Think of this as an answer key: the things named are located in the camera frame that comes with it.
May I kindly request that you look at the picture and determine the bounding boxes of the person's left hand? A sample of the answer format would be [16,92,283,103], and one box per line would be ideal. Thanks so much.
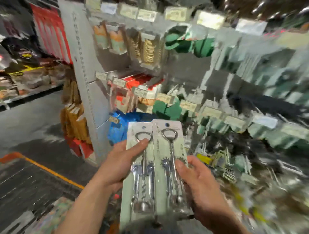
[94,139,150,194]

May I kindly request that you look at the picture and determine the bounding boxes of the person's right hand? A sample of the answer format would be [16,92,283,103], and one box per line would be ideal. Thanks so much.
[175,154,232,222]

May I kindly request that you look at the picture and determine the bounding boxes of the corkscrew packet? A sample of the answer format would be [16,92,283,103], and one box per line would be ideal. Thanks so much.
[154,120,194,218]
[120,121,157,232]

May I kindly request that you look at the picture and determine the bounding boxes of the orange wire shopping cart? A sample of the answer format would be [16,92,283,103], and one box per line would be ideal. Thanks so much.
[0,152,121,234]

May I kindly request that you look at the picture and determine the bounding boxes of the kitchen tools display rack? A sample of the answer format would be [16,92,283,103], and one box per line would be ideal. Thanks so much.
[58,0,309,234]

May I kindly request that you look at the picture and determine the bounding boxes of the person's left forearm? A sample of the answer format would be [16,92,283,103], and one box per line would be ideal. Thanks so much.
[55,181,119,234]

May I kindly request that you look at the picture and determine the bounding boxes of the background cookware shelf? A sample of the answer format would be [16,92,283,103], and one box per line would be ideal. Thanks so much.
[0,29,66,104]

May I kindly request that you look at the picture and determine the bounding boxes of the red hanging packets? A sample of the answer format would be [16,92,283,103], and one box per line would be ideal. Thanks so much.
[30,4,73,66]

